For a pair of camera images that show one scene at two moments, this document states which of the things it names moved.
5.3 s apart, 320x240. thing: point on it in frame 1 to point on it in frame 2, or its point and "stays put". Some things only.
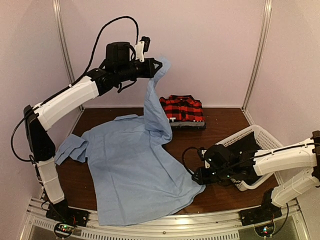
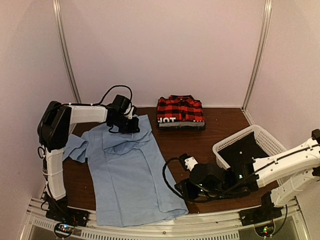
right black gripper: [202, 179] to [187, 194]
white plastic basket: [264, 140] stays put
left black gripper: [150, 72] to [134, 128]
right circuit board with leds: [265, 229] stays put
